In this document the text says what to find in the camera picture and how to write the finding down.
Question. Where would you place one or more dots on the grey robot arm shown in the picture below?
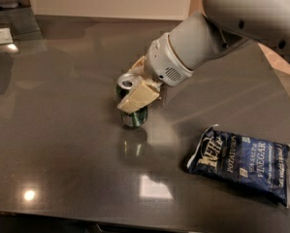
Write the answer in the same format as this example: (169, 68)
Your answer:
(221, 27)

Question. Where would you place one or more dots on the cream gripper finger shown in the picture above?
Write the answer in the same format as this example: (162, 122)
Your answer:
(138, 67)
(139, 97)

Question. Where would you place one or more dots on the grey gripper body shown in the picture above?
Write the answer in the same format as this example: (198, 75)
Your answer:
(164, 62)

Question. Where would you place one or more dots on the white paper card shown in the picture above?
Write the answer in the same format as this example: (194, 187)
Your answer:
(5, 36)

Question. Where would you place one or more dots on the blue potato chip bag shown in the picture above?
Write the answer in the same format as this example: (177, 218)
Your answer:
(258, 164)

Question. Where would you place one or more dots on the green soda can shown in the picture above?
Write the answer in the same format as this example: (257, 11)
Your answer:
(125, 84)

